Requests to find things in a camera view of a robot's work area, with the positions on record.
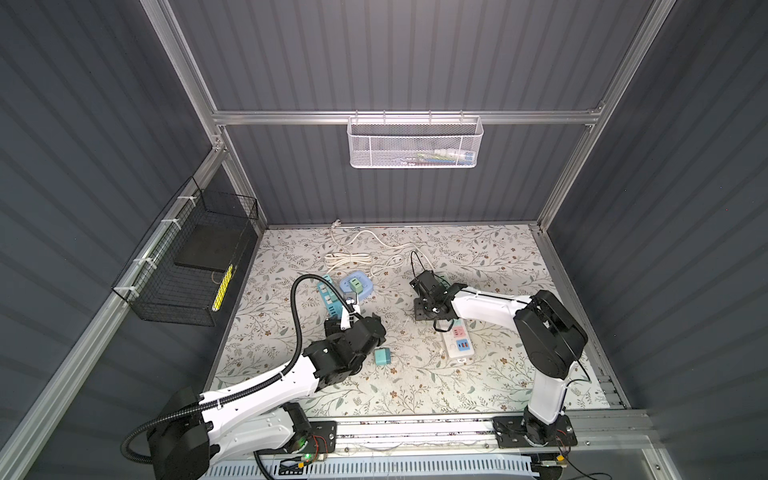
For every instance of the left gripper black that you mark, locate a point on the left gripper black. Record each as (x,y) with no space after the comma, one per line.
(332,331)

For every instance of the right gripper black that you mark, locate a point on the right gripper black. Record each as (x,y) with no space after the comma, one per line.
(417,309)

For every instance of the teal power strip with USB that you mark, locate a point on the teal power strip with USB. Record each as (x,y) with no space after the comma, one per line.
(331,301)

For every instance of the white long power strip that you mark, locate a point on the white long power strip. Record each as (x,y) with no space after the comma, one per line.
(457,342)

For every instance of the blue square socket cube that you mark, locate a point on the blue square socket cube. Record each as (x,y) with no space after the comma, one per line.
(368,285)

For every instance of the green plug cube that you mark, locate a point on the green plug cube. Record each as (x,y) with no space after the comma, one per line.
(356,285)

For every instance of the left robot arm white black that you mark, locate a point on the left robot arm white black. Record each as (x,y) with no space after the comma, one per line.
(170,448)

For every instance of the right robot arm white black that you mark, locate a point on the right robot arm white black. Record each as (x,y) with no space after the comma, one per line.
(551,337)

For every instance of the teal plug cube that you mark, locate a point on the teal plug cube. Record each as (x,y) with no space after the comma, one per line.
(382,356)

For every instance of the floral patterned table mat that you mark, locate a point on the floral patterned table mat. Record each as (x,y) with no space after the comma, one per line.
(420,379)

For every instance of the yellow marker pen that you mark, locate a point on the yellow marker pen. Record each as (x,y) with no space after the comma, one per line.
(223,288)

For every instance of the pens in white basket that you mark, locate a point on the pens in white basket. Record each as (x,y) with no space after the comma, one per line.
(439,158)

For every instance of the black flat pad in basket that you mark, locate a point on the black flat pad in basket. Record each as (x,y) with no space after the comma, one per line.
(211,248)

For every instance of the white ventilated cable tray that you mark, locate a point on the white ventilated cable tray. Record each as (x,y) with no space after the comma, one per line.
(472,466)

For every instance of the white wire mesh basket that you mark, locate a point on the white wire mesh basket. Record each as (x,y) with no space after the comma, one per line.
(376,141)

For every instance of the black wire mesh basket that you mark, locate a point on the black wire mesh basket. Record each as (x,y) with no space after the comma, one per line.
(156,289)

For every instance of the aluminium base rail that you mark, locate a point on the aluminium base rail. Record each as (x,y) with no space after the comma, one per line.
(432,431)

